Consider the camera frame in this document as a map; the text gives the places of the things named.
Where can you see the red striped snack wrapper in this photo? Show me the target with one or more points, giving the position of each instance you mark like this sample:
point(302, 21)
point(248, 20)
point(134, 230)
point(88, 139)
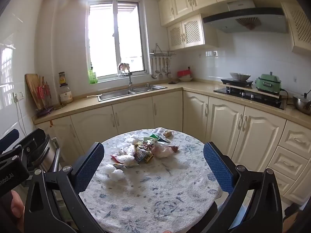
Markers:
point(143, 146)

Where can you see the cream stove base cabinet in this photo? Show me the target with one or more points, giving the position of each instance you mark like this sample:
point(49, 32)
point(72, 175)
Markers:
point(223, 123)

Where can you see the steel wok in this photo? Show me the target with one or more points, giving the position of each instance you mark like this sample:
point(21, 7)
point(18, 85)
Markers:
point(240, 76)

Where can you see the dark rack with red tools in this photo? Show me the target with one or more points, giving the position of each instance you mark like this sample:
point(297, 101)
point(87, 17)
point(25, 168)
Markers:
point(45, 94)

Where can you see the cream lattice door wall cabinet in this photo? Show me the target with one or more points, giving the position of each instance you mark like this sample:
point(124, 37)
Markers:
point(300, 26)
point(192, 32)

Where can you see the grey range hood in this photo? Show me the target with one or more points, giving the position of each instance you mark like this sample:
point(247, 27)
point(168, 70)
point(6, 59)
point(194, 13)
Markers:
point(243, 19)

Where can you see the clear plastic bag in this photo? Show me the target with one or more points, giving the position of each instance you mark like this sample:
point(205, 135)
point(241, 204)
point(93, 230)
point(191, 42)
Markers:
point(162, 151)

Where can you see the black gas hob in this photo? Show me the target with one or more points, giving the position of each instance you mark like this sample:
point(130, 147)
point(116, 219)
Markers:
point(243, 95)

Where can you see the steel wall utensil rack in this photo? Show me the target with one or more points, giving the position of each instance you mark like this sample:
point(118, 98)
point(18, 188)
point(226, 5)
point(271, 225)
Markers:
point(162, 52)

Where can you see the person's left hand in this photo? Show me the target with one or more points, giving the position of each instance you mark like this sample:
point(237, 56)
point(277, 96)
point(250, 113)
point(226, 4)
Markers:
point(15, 208)

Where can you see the green dish soap bottle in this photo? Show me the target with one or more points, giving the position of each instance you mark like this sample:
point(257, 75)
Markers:
point(92, 76)

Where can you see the yellow label sauce bottle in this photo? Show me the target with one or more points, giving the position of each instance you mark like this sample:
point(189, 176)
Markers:
point(62, 78)

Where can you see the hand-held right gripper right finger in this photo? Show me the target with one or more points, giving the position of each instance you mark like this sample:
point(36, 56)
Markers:
point(218, 167)

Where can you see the white framed window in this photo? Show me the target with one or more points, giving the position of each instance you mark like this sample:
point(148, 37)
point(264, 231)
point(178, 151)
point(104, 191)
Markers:
point(104, 41)

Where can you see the blue white snack wrapper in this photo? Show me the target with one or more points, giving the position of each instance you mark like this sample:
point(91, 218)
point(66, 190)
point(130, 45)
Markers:
point(139, 155)

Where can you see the yellow snack wrapper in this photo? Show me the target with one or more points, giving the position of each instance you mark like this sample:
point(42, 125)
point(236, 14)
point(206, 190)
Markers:
point(148, 157)

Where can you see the brown knobbly lump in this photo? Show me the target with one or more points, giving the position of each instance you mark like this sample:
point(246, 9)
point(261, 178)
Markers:
point(167, 133)

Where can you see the red white snack packet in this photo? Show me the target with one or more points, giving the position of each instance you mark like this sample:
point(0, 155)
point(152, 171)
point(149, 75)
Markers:
point(122, 159)

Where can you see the green snack wrapper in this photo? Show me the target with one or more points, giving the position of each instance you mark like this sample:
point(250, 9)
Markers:
point(158, 138)

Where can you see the stainless steel double sink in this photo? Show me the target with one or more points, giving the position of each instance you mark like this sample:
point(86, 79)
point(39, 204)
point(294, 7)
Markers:
point(116, 94)

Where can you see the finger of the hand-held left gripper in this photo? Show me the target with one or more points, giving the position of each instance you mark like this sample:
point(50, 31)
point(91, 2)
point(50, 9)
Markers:
point(11, 137)
point(34, 143)

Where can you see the brown folding fan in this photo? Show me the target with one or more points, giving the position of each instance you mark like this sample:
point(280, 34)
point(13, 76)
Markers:
point(249, 22)

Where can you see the red pot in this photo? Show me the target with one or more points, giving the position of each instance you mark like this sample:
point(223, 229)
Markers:
point(184, 73)

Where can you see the crumpled white tissue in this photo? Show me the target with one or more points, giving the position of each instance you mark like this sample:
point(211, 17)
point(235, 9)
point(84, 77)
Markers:
point(128, 150)
point(109, 169)
point(117, 175)
point(132, 140)

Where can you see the silver metal stand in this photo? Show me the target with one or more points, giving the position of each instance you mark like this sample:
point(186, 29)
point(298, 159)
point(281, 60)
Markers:
point(55, 153)

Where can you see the white flat utensil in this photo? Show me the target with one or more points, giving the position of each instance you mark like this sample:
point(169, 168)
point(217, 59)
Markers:
point(94, 96)

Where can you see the cream upper wall cabinet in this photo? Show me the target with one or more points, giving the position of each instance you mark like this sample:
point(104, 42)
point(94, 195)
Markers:
point(184, 0)

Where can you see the wooden cutting board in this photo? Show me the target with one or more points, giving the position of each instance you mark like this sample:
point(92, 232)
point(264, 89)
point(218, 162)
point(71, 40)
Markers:
point(31, 87)

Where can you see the clear plastic jar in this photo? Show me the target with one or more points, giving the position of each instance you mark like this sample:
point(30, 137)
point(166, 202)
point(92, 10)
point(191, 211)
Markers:
point(66, 95)

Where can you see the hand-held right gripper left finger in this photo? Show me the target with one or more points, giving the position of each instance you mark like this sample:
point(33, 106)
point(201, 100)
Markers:
point(90, 167)

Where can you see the white bowl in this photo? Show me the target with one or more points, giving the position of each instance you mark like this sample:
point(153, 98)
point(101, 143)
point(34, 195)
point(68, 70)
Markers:
point(186, 79)

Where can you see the hanging steel ladle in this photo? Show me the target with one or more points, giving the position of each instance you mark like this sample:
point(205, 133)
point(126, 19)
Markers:
point(154, 74)

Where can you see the hanging steel kitchen utensil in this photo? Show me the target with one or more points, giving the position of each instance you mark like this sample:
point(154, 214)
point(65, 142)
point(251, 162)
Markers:
point(169, 74)
point(165, 69)
point(160, 72)

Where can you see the green electric cooker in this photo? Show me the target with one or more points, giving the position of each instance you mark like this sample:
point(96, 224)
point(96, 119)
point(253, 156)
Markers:
point(268, 82)

